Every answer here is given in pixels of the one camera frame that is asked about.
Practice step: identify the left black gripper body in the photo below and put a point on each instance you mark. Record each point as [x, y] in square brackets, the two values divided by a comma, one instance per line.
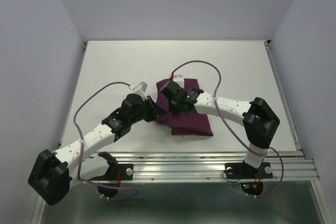
[147, 112]

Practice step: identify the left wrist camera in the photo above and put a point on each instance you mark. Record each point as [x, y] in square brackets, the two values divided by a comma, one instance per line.
[142, 86]

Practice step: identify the purple cloth drape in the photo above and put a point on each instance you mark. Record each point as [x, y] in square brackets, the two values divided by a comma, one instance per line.
[182, 123]

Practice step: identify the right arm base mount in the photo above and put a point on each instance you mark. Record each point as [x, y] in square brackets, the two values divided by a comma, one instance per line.
[250, 178]

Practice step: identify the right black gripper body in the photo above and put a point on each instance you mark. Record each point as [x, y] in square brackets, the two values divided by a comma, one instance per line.
[173, 106]

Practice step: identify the aluminium rail frame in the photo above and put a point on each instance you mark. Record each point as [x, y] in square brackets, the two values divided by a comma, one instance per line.
[180, 179]

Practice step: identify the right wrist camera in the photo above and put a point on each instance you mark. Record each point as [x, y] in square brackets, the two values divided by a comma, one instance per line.
[178, 79]

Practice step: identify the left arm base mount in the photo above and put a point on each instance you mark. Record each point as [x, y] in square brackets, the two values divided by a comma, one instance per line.
[113, 177]

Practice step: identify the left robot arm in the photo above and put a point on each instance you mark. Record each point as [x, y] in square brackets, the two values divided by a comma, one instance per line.
[50, 175]

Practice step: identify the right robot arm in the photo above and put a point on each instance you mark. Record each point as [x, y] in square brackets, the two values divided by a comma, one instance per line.
[258, 119]

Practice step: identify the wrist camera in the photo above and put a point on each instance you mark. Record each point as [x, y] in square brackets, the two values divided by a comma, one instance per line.
[142, 86]
[178, 79]

